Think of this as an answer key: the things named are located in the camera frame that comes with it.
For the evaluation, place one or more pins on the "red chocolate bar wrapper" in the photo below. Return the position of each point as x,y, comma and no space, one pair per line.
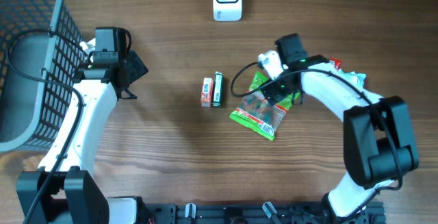
336,63

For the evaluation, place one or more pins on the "grey plastic mesh basket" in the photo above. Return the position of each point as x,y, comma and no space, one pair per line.
40,53

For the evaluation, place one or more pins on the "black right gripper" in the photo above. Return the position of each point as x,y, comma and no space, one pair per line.
273,94

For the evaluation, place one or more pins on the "green white gum pack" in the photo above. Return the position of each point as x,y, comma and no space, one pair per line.
217,93

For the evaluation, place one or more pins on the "green snack bag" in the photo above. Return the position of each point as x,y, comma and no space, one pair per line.
255,113

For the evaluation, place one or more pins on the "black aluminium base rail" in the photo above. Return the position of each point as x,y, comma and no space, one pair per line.
293,213

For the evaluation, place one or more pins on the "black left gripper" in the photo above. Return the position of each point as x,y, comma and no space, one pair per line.
137,67

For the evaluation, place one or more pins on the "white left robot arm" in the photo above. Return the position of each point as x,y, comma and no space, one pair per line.
63,189

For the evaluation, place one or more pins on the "light teal tissue packet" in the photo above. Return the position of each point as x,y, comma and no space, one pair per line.
358,79

